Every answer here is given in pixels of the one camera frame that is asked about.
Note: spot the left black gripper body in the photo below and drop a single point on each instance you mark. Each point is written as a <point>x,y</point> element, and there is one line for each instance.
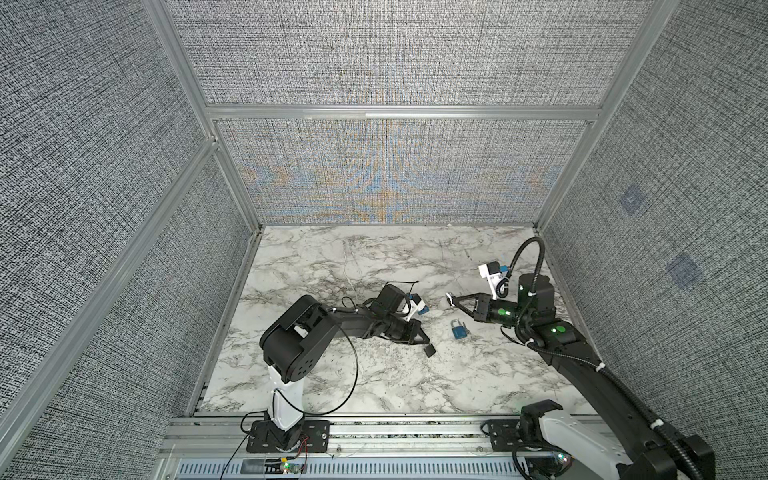
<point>401,331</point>

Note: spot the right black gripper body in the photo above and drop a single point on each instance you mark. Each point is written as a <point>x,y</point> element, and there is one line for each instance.
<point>487,309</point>

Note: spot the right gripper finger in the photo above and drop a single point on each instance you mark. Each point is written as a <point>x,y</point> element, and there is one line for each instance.
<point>468,297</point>
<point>470,309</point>

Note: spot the blue padlock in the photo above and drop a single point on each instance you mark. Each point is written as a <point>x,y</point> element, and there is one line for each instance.
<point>459,330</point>

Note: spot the small black padlock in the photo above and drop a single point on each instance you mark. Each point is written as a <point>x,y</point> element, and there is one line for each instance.
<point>429,349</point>

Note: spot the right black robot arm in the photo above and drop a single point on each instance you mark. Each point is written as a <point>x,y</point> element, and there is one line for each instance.
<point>642,444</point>

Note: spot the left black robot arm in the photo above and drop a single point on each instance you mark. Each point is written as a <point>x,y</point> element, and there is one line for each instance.
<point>293,345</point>

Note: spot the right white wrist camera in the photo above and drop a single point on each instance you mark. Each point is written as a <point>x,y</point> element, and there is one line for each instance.
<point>497,278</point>

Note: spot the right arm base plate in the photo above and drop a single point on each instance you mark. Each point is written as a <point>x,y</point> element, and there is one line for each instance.
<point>505,434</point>

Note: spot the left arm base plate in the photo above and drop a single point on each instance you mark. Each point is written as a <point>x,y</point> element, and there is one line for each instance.
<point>266,437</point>

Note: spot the aluminium front rail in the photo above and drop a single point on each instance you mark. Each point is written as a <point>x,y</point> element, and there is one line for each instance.
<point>357,446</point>

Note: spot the aluminium frame back bar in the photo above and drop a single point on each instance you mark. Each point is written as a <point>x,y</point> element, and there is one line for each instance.
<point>360,112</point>

